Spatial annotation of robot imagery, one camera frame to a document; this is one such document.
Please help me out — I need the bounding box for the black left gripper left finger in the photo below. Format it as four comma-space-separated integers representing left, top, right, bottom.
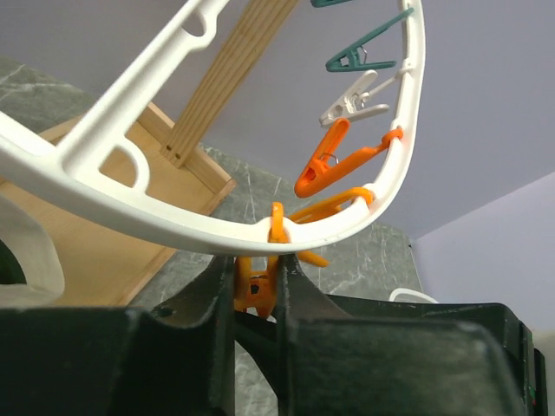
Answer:
1, 257, 234, 415

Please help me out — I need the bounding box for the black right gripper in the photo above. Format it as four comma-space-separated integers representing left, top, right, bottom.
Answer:
330, 295, 547, 415

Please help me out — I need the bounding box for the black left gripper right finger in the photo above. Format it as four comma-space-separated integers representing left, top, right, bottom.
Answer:
277, 255, 525, 415

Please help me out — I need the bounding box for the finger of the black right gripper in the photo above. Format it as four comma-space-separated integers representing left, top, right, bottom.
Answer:
234, 311, 280, 400

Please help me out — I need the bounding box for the orange clothes peg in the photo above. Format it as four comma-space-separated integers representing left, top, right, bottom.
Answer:
268, 187, 375, 247
294, 117, 404, 198
233, 202, 289, 320

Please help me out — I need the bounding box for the white plastic clip hanger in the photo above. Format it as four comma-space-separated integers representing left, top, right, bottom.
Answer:
0, 0, 428, 257

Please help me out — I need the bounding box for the olive green underwear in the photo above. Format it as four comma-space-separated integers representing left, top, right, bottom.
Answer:
1, 198, 65, 308

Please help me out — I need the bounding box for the white plastic laundry basket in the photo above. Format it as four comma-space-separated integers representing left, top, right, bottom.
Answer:
388, 288, 438, 303

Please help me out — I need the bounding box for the wooden drying rack stand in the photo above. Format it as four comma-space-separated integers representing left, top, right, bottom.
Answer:
0, 0, 300, 307

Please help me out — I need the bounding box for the white clothes peg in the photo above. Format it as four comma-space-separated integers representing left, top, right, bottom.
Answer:
319, 68, 408, 127

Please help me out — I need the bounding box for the teal clothes peg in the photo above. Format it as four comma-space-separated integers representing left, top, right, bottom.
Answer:
310, 0, 350, 8
325, 7, 415, 73

